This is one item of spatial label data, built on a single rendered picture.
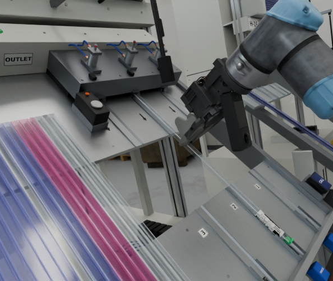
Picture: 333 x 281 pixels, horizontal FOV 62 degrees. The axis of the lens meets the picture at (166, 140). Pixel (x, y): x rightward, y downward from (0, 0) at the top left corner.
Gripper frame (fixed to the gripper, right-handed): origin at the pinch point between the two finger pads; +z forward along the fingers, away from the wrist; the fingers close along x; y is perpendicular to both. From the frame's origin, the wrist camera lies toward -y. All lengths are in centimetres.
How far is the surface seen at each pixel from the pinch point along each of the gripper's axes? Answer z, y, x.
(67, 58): 1.7, 30.1, 14.7
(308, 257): -8.5, -31.6, 1.4
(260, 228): -4.4, -23.2, 2.4
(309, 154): -3.1, -19.7, -40.8
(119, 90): 2.8, 20.1, 5.5
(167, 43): 194, 248, -347
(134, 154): 39.1, 16.2, -16.9
